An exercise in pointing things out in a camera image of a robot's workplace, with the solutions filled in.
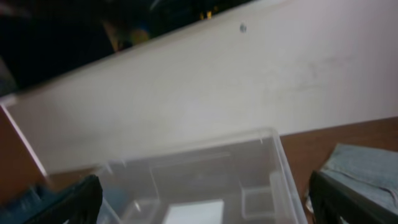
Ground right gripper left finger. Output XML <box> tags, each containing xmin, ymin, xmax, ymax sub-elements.
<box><xmin>25</xmin><ymin>175</ymin><xmax>103</xmax><ymax>224</ymax></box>

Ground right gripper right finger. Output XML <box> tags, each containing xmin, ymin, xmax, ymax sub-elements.
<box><xmin>309</xmin><ymin>171</ymin><xmax>397</xmax><ymax>224</ymax></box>

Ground light blue jeans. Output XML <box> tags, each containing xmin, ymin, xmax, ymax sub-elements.
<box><xmin>320</xmin><ymin>144</ymin><xmax>397</xmax><ymax>213</ymax></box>

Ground small blue folded garment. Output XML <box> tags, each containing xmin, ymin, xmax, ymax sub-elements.
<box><xmin>1</xmin><ymin>185</ymin><xmax>56</xmax><ymax>224</ymax></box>

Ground clear plastic storage bin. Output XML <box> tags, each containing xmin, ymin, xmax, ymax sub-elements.
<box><xmin>97</xmin><ymin>128</ymin><xmax>307</xmax><ymax>223</ymax></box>

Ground white label in bin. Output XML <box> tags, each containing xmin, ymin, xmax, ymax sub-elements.
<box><xmin>162</xmin><ymin>200</ymin><xmax>224</xmax><ymax>224</ymax></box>

